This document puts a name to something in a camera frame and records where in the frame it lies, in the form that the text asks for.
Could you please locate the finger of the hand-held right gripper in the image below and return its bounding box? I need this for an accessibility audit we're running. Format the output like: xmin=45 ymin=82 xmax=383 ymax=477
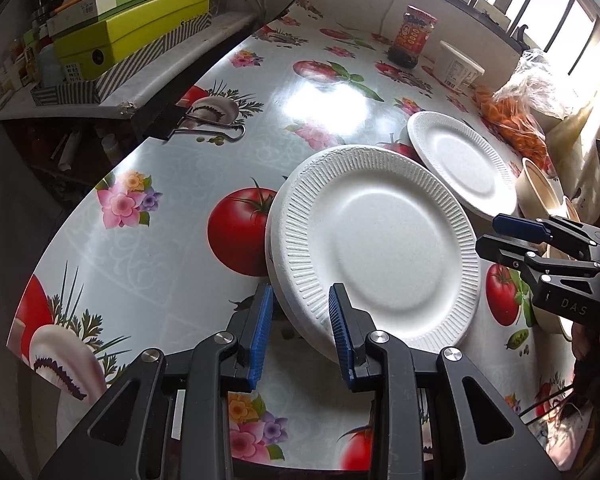
xmin=492 ymin=212 xmax=600 ymax=261
xmin=475 ymin=234 xmax=600 ymax=287

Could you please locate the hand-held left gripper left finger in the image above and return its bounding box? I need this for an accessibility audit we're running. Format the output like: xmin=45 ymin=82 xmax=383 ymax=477
xmin=37 ymin=282 xmax=276 ymax=480

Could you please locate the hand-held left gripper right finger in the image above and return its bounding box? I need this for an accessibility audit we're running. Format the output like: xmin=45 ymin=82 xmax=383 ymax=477
xmin=328 ymin=282 xmax=563 ymax=480

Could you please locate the beige paper bowl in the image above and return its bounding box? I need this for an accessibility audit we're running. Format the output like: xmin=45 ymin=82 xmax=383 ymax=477
xmin=516 ymin=157 xmax=567 ymax=217
xmin=531 ymin=255 xmax=577 ymax=342

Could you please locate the small white foam plate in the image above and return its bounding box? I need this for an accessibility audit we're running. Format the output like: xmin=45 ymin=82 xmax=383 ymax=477
xmin=406 ymin=111 xmax=520 ymax=221

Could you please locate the large white foam plate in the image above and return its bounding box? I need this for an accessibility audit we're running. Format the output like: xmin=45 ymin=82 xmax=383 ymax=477
xmin=265 ymin=144 xmax=482 ymax=356

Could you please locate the plastic bag of oranges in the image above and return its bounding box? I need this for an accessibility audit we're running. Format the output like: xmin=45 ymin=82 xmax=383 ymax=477
xmin=472 ymin=47 xmax=576 ymax=176

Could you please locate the printed cream curtain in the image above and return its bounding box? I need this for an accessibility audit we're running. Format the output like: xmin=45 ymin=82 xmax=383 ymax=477
xmin=545 ymin=85 xmax=600 ymax=221

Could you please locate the printed vegetable tablecloth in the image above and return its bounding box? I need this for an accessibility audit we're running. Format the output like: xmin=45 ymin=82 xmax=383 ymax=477
xmin=7 ymin=0 xmax=600 ymax=473

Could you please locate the white plastic tub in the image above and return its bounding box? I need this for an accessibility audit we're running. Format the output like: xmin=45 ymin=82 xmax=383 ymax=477
xmin=432 ymin=40 xmax=485 ymax=93

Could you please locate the red label sauce jar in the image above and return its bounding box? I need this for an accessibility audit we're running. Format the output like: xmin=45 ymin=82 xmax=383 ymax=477
xmin=387 ymin=4 xmax=438 ymax=70

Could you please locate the grey side shelf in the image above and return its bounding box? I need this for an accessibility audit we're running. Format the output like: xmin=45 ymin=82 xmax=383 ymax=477
xmin=0 ymin=10 xmax=271 ymax=123

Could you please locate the striped cardboard box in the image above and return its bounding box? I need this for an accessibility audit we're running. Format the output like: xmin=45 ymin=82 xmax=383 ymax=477
xmin=30 ymin=22 xmax=213 ymax=108

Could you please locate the lime green box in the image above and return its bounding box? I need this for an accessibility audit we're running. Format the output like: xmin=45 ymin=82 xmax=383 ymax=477
xmin=55 ymin=0 xmax=213 ymax=81

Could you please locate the row of small bottles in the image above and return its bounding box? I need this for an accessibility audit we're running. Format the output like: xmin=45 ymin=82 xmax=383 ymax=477
xmin=0 ymin=0 xmax=56 ymax=97

